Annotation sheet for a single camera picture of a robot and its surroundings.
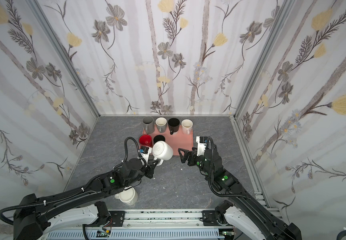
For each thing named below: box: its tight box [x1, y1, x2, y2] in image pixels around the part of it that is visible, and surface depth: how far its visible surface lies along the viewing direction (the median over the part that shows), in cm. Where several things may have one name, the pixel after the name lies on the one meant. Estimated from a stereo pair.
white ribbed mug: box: [152, 140, 173, 166], surface depth 75 cm
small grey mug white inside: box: [155, 117, 168, 133], surface depth 106 cm
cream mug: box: [114, 187, 138, 206], surface depth 76 cm
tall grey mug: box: [142, 116, 155, 135], surface depth 104 cm
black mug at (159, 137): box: [153, 134, 166, 144], surface depth 97 cm
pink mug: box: [181, 119, 194, 135], surface depth 104 cm
